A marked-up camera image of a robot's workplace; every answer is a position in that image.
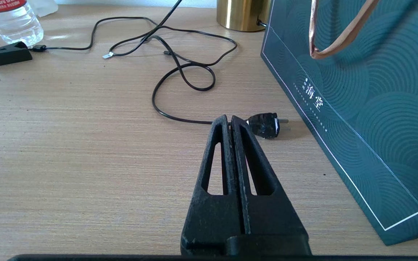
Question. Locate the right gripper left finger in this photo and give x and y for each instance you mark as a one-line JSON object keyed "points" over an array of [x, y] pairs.
{"points": [[208, 217]]}

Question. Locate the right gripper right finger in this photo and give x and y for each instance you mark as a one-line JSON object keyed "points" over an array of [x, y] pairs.
{"points": [[270, 217]]}

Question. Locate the brass desk lamp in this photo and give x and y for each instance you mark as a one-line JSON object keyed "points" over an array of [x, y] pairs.
{"points": [[243, 14]]}

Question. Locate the red-capped water bottle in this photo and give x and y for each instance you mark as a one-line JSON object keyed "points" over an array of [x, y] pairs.
{"points": [[13, 21]]}

